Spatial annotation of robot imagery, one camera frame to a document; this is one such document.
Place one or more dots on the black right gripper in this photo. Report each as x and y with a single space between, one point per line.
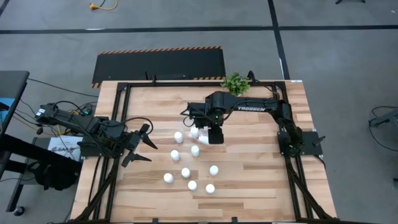
214 120

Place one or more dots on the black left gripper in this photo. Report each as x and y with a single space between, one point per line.
133 141

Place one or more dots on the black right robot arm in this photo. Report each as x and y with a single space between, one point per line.
258 105

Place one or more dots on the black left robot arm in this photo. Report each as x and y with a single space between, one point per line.
81 123

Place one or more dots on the clear plastic basket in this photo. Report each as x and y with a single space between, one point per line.
203 140

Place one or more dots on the green plant in white pot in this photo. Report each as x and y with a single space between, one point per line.
235 84

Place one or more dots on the black table clamp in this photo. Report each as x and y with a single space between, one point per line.
251 75

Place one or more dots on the white printed box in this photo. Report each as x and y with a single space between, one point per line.
63 147

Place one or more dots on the black floor mat striped edges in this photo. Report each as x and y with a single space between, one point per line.
155 65

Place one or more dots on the black bag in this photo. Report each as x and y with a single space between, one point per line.
53 179

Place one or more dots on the black caster wheel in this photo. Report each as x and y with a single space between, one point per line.
19 211

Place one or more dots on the blue box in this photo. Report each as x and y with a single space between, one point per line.
6 107

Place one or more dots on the grey-topped black desk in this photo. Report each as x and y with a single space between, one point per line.
12 84

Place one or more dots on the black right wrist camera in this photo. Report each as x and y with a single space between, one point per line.
196 113

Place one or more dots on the black aluminium table frame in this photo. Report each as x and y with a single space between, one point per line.
174 84

